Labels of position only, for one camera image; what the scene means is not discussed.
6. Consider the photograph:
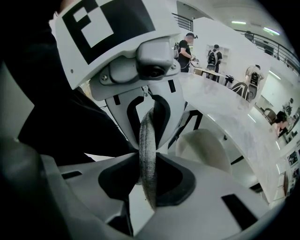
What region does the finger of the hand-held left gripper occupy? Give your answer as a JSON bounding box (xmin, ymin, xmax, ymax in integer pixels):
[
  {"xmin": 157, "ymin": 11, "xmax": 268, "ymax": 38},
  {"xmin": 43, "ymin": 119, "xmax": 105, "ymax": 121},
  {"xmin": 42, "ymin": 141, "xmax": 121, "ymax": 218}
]
[{"xmin": 149, "ymin": 78, "xmax": 186, "ymax": 155}]

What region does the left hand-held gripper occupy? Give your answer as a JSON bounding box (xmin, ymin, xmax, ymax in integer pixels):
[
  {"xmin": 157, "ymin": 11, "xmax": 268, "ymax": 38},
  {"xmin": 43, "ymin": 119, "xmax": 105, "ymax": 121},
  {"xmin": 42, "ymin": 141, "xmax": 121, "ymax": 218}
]
[{"xmin": 55, "ymin": 0, "xmax": 186, "ymax": 148}]

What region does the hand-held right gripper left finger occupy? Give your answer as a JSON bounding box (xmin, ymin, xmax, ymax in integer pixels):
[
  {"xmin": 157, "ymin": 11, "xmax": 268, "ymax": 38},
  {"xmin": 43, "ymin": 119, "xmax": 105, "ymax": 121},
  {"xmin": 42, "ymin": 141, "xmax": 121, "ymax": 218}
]
[{"xmin": 41, "ymin": 152, "xmax": 142, "ymax": 237}]

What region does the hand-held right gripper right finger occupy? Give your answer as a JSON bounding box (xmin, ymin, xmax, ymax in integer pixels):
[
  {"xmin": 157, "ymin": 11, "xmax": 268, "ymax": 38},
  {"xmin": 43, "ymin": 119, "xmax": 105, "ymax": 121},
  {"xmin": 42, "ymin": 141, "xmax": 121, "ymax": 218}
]
[{"xmin": 135, "ymin": 152, "xmax": 279, "ymax": 240}]

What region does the white rounded chair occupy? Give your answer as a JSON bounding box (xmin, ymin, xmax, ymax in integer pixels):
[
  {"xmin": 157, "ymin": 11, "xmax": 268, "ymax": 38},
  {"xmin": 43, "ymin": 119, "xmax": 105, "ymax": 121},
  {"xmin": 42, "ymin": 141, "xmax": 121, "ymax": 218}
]
[{"xmin": 175, "ymin": 128, "xmax": 233, "ymax": 174}]

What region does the black striped chair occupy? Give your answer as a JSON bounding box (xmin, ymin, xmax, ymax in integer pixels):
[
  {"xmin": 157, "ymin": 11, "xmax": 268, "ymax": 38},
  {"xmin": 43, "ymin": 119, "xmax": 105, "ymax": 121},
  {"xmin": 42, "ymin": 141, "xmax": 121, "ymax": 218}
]
[{"xmin": 231, "ymin": 81, "xmax": 252, "ymax": 102}]

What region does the wooden chair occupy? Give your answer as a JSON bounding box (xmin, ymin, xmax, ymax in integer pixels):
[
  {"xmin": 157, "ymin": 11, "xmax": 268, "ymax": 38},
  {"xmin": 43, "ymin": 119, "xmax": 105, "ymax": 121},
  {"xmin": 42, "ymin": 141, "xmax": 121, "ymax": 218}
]
[{"xmin": 262, "ymin": 108, "xmax": 278, "ymax": 123}]

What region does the wooden table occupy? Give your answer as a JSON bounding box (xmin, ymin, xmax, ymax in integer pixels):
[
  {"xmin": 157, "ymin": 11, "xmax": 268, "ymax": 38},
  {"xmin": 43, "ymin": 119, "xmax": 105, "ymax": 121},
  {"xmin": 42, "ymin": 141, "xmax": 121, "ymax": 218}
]
[{"xmin": 194, "ymin": 67, "xmax": 226, "ymax": 83}]

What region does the white marble table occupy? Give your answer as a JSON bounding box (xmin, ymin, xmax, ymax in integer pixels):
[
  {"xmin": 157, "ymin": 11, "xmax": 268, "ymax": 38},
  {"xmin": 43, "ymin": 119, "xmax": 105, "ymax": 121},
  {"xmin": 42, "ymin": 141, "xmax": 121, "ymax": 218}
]
[{"xmin": 167, "ymin": 72, "xmax": 283, "ymax": 204}]

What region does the black balcony railing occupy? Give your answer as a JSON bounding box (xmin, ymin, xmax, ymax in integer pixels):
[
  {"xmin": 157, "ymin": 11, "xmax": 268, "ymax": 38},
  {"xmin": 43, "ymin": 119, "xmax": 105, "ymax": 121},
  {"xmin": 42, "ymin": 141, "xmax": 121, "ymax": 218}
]
[
  {"xmin": 234, "ymin": 29, "xmax": 300, "ymax": 76},
  {"xmin": 172, "ymin": 12, "xmax": 194, "ymax": 32}
]

